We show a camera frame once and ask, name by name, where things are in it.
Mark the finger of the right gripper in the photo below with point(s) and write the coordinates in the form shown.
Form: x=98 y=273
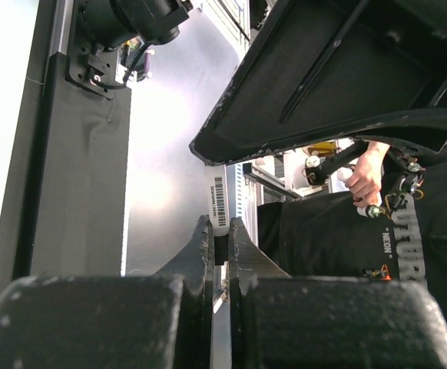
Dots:
x=319 y=70

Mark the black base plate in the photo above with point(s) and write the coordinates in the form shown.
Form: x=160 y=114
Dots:
x=63 y=209

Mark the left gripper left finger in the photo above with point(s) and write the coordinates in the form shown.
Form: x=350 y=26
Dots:
x=158 y=321

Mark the operator hand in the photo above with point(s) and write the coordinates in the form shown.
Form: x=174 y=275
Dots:
x=366 y=181

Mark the operator black clothing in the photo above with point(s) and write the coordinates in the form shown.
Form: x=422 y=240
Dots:
x=326 y=236

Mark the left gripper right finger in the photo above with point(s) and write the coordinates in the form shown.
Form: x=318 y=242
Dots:
x=282 y=322

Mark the silver SFP module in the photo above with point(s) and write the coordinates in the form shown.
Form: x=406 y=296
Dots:
x=217 y=194

